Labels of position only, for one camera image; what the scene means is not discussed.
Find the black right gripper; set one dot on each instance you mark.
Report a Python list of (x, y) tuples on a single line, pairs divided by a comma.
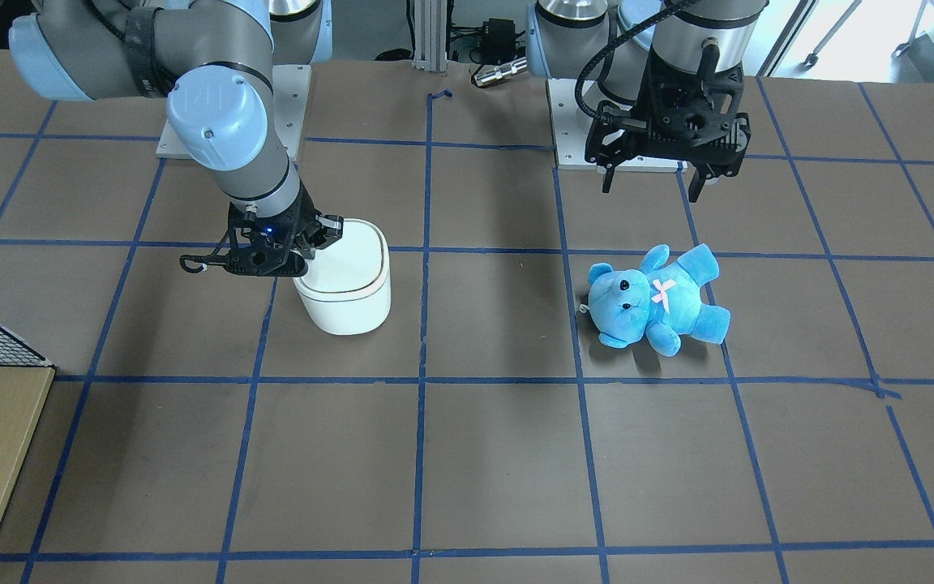
[(307, 229)]

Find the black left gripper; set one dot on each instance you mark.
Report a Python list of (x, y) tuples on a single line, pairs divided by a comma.
[(650, 103)]

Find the white desktop trash can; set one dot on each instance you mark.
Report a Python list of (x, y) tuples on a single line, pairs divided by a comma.
[(347, 288)]

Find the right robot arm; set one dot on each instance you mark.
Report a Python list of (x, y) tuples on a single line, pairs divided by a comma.
[(212, 62)]

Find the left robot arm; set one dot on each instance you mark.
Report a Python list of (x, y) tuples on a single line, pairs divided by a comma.
[(562, 36)]

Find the blue teddy bear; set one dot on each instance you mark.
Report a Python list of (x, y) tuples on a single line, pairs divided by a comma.
[(659, 301)]

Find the silver metal cylinder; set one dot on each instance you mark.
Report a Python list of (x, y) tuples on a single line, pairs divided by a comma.
[(489, 75)]

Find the black box behind table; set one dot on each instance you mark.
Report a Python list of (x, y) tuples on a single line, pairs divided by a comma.
[(498, 41)]

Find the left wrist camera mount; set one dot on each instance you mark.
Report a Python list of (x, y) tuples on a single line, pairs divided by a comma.
[(695, 36)]

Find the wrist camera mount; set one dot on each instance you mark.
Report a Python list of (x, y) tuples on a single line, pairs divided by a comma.
[(695, 36), (252, 245)]

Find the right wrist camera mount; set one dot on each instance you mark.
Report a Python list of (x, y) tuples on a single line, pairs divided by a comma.
[(252, 245)]

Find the aluminium frame post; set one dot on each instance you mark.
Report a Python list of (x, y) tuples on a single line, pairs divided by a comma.
[(430, 22)]

